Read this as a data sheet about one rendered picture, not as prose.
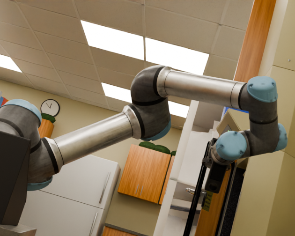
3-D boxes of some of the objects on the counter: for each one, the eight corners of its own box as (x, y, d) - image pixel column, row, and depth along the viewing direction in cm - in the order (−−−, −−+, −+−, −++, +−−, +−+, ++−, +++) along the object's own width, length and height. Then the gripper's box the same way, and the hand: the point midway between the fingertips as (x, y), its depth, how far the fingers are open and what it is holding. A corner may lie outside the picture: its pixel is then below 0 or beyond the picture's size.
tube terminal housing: (271, 290, 185) (311, 106, 202) (296, 301, 154) (340, 83, 171) (209, 271, 187) (254, 91, 204) (220, 279, 156) (272, 64, 173)
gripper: (242, 140, 142) (229, 151, 163) (212, 132, 142) (203, 144, 163) (235, 168, 140) (223, 176, 161) (205, 160, 140) (197, 169, 161)
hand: (211, 168), depth 160 cm, fingers closed
